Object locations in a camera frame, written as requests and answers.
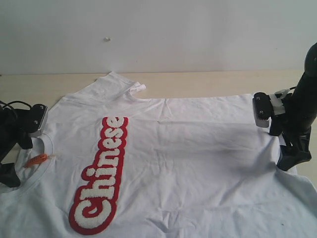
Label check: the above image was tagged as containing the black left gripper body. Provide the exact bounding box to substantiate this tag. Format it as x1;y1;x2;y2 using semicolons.
0;106;33;161

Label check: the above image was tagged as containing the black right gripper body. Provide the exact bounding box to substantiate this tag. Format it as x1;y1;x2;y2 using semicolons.
269;99;311;149

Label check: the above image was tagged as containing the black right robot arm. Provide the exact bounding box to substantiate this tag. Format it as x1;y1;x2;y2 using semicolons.
269;44;317;171

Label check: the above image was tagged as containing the white t-shirt red lettering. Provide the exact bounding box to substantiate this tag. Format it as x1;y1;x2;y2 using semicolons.
0;72;317;238

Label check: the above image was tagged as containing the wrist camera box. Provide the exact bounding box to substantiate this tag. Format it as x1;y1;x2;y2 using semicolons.
252;89;293;129
29;104;48;137

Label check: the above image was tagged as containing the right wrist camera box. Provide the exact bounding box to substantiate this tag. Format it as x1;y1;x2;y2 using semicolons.
252;89;293;129

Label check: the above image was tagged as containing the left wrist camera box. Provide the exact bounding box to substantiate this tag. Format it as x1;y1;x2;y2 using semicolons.
29;104;48;137

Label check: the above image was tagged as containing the orange garment tag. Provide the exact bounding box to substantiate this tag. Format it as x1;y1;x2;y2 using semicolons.
24;154;48;168

